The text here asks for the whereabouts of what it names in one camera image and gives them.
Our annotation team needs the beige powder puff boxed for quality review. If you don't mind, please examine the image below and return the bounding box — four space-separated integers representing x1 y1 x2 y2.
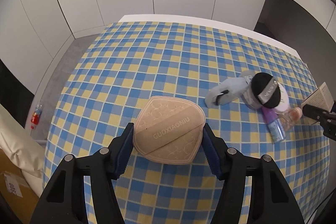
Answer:
133 96 206 164

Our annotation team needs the clear bottle with peach cap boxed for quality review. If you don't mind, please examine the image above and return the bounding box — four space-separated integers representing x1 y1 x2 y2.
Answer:
278 107 303 132

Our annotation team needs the small cube carton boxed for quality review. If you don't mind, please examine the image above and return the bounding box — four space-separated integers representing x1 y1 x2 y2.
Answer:
301 82 336 119

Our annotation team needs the red and blue bottle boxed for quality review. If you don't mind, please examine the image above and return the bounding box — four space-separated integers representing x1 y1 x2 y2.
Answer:
30 103 44 130

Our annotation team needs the cream padded chair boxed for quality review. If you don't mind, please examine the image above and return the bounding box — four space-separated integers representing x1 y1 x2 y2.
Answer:
0 103 45 195

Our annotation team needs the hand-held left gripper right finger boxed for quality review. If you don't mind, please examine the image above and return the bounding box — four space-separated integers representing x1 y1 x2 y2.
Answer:
202 124 306 224

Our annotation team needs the black powder puff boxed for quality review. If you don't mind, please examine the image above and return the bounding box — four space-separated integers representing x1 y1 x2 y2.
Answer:
251 72 281 109

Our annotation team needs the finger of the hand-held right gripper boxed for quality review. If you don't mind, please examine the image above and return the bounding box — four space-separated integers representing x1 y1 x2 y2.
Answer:
302 105 336 140

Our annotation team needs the brown cardboard box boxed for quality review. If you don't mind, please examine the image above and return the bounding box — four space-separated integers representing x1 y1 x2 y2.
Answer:
0 149 40 224

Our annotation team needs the purple tube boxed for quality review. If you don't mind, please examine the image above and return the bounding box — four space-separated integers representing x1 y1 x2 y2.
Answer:
261 106 286 141

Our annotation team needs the blue yellow checkered tablecloth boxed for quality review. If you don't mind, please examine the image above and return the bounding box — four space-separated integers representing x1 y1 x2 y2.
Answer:
43 21 332 224

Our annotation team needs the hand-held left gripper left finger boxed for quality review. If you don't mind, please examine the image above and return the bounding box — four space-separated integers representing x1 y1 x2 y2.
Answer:
30 122 135 224

